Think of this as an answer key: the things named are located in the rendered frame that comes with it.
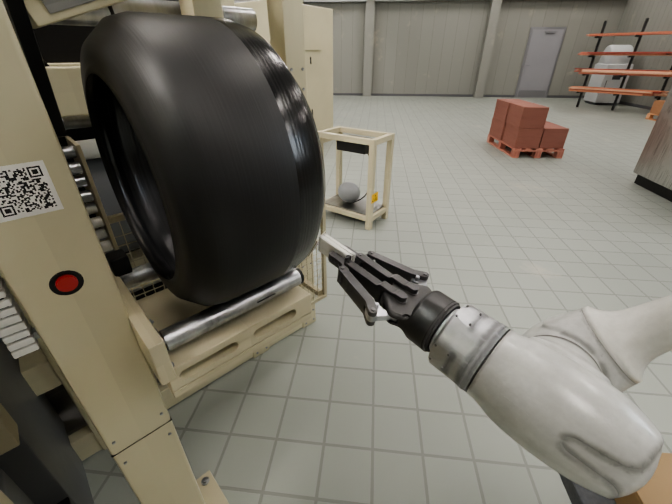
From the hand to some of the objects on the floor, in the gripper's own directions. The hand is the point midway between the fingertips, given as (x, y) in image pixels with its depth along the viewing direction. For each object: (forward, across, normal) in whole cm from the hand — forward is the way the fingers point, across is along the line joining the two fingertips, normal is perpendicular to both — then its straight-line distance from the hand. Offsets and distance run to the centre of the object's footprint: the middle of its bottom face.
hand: (336, 251), depth 54 cm
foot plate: (+21, +33, +116) cm, 122 cm away
